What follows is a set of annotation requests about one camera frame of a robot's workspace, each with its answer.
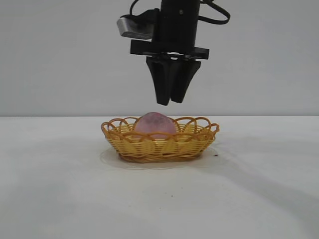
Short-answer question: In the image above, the pink peach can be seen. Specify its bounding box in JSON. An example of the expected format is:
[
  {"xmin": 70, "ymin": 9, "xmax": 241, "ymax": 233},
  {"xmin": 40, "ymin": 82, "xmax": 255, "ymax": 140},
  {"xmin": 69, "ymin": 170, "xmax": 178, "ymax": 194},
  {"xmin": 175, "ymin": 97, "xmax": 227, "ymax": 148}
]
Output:
[{"xmin": 134, "ymin": 111, "xmax": 176, "ymax": 140}]

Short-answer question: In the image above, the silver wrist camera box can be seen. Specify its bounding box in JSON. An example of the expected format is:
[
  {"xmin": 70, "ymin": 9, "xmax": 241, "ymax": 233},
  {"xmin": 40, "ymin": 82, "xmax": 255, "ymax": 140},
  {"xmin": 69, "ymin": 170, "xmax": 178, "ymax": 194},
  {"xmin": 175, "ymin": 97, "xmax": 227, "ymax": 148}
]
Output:
[{"xmin": 116, "ymin": 14, "xmax": 157, "ymax": 41}]

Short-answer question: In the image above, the yellow woven wicker basket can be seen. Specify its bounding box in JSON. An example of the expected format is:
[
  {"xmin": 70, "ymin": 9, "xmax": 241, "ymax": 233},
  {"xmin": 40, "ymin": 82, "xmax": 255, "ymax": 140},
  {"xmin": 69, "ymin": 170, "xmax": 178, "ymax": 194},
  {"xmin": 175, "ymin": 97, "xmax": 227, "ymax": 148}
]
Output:
[{"xmin": 101, "ymin": 116, "xmax": 221, "ymax": 164}]

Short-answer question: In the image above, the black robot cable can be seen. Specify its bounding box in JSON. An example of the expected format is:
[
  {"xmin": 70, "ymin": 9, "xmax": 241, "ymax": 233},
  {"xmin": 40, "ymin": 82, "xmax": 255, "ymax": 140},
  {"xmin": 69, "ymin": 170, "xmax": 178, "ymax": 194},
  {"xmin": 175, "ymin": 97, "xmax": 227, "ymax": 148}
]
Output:
[{"xmin": 198, "ymin": 0, "xmax": 231, "ymax": 26}]

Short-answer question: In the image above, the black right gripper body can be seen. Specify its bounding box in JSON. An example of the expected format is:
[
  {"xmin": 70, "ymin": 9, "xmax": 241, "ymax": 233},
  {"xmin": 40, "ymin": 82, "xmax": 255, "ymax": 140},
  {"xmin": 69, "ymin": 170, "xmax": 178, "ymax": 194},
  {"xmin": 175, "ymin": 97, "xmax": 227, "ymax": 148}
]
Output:
[{"xmin": 130, "ymin": 0, "xmax": 210, "ymax": 61}]

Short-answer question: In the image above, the black camera cable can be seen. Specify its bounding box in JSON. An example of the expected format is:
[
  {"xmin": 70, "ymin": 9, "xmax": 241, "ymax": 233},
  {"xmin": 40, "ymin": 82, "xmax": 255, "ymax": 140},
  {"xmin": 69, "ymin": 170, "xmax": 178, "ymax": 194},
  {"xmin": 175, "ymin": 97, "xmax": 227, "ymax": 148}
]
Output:
[{"xmin": 129, "ymin": 0, "xmax": 160, "ymax": 22}]

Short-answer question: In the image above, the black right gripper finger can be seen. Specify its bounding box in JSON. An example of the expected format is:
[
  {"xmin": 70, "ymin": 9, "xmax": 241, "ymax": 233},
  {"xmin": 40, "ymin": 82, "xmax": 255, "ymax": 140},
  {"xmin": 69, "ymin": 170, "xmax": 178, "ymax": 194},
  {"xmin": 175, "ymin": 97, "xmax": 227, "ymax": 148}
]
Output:
[
  {"xmin": 169, "ymin": 56, "xmax": 202, "ymax": 104},
  {"xmin": 146, "ymin": 56, "xmax": 175, "ymax": 106}
]

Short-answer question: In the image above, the white tablecloth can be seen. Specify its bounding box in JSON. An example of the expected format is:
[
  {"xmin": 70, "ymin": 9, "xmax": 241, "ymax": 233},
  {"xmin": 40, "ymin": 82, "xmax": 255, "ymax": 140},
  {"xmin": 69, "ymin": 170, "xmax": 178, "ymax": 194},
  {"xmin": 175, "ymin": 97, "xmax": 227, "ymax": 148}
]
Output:
[{"xmin": 0, "ymin": 116, "xmax": 319, "ymax": 239}]

